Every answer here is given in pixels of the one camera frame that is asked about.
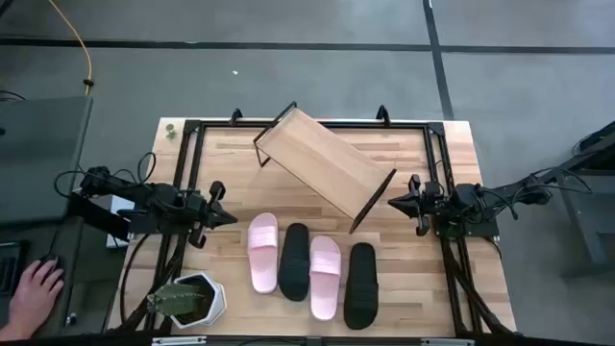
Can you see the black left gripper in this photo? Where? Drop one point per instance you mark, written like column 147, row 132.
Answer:
column 204, row 214

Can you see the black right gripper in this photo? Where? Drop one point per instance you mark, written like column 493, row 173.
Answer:
column 432, row 206

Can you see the pink slide sandal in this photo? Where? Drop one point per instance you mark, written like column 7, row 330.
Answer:
column 263, row 269
column 324, row 298

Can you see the black slide sandal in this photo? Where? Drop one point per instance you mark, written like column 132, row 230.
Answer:
column 294, row 269
column 361, row 269

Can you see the person's forearm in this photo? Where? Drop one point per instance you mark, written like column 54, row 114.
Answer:
column 6, row 334

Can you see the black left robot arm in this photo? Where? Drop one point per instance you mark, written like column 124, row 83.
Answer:
column 158, row 199

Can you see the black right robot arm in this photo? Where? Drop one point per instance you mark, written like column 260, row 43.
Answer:
column 468, row 197

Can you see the white hexagonal plant pot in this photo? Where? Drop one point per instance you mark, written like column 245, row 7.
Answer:
column 218, row 298

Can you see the green cactus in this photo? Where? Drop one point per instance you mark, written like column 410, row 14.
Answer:
column 175, row 299

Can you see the dark side desk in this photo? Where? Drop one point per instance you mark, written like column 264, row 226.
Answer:
column 91, row 269

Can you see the black computer mouse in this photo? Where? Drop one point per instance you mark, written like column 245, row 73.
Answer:
column 56, row 262

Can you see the small metal knob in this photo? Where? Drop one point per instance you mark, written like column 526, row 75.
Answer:
column 71, row 318

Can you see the grey metal stand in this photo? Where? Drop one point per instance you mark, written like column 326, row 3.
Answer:
column 586, row 216

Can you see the dark grey monitor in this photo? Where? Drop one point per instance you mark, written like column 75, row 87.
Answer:
column 38, row 158

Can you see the person's hand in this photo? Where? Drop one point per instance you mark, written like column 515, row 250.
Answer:
column 33, row 298

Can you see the black keyboard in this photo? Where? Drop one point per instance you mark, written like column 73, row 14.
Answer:
column 9, row 274

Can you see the black frame clamp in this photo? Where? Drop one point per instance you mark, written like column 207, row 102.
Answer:
column 383, row 115
column 235, row 116

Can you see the black aluminium table frame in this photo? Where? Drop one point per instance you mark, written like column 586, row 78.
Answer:
column 355, row 125

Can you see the wooden shelf with black frame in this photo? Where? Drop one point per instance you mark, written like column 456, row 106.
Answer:
column 322, row 161

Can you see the silver metal bracket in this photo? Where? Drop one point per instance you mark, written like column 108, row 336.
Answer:
column 179, row 340
column 447, row 342

